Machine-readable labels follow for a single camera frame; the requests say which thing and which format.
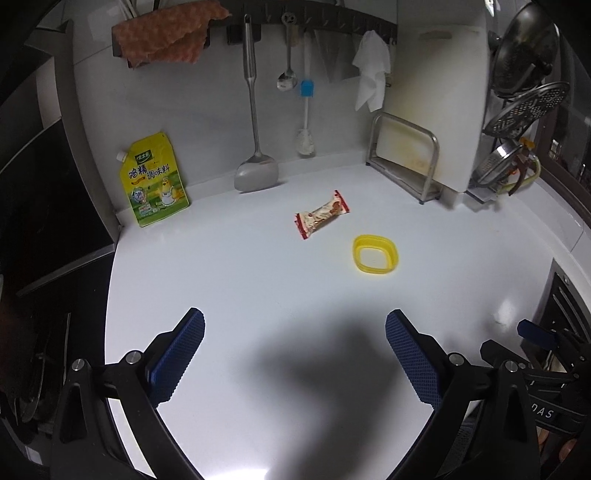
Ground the blue white bottle brush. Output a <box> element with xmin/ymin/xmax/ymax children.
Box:
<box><xmin>297</xmin><ymin>31</ymin><xmax>315</xmax><ymax>157</ymax></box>

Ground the yellow seasoning pouch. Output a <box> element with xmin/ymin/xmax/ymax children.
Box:
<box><xmin>116</xmin><ymin>132</ymin><xmax>190</xmax><ymax>228</ymax></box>

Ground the red snack bar wrapper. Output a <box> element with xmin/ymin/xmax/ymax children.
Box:
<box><xmin>294</xmin><ymin>190</ymin><xmax>349</xmax><ymax>240</ymax></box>

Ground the yellow gas hose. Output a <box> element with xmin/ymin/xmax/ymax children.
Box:
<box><xmin>503</xmin><ymin>138</ymin><xmax>541</xmax><ymax>196</ymax></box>

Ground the white hanging cloth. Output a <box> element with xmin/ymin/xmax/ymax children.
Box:
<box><xmin>353</xmin><ymin>30</ymin><xmax>392</xmax><ymax>112</ymax></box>

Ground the yellow plastic lid ring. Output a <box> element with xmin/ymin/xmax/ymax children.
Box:
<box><xmin>351</xmin><ymin>233</ymin><xmax>400</xmax><ymax>276</ymax></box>

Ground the small steel ladle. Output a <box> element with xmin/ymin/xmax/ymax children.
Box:
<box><xmin>276</xmin><ymin>12</ymin><xmax>297</xmax><ymax>92</ymax></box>

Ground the orange dish cloth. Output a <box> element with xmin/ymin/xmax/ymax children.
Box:
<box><xmin>111</xmin><ymin>1</ymin><xmax>231</xmax><ymax>68</ymax></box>

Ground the white cutting board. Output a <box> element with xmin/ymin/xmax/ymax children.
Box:
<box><xmin>383</xmin><ymin>24</ymin><xmax>489</xmax><ymax>192</ymax></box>

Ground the black kitchen sink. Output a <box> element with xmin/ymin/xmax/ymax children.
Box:
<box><xmin>533</xmin><ymin>260</ymin><xmax>590</xmax><ymax>363</ymax></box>

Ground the steel spatula turner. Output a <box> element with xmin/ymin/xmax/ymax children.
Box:
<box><xmin>235</xmin><ymin>14</ymin><xmax>279</xmax><ymax>193</ymax></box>

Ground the steel cutting board rack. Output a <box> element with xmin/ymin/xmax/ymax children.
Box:
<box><xmin>365</xmin><ymin>111</ymin><xmax>443</xmax><ymax>205</ymax></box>

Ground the black range hood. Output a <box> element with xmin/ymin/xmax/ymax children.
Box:
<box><xmin>1</xmin><ymin>21</ymin><xmax>120</xmax><ymax>294</ymax></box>

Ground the black wall utensil rail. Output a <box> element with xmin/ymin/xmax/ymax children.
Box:
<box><xmin>112</xmin><ymin>0</ymin><xmax>400</xmax><ymax>59</ymax></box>

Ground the perforated steel steamer plate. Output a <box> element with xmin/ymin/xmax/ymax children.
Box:
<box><xmin>483</xmin><ymin>81</ymin><xmax>570</xmax><ymax>139</ymax></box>

